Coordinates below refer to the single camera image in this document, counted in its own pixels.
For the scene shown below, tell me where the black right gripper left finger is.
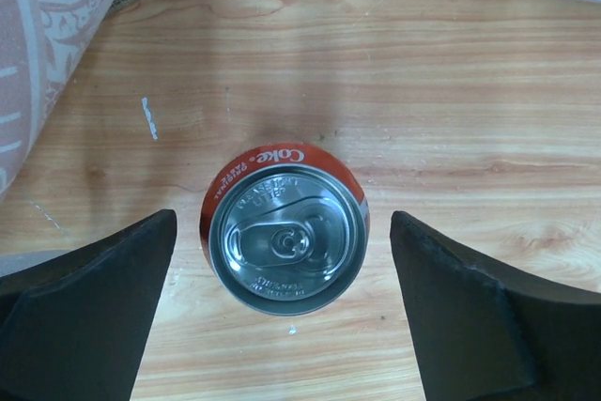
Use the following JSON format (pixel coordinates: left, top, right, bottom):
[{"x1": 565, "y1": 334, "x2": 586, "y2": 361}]
[{"x1": 1, "y1": 209, "x2": 177, "y2": 400}]

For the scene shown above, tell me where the red coke can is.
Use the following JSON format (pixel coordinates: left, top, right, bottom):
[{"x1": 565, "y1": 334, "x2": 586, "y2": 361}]
[{"x1": 199, "y1": 141, "x2": 370, "y2": 316}]

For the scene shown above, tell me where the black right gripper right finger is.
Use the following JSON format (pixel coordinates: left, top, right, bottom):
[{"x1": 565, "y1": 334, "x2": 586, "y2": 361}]
[{"x1": 390, "y1": 211, "x2": 600, "y2": 400}]

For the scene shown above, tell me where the pink patterned canvas bag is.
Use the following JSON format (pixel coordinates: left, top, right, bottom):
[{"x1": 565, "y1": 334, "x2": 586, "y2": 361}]
[{"x1": 1, "y1": 0, "x2": 137, "y2": 192}]

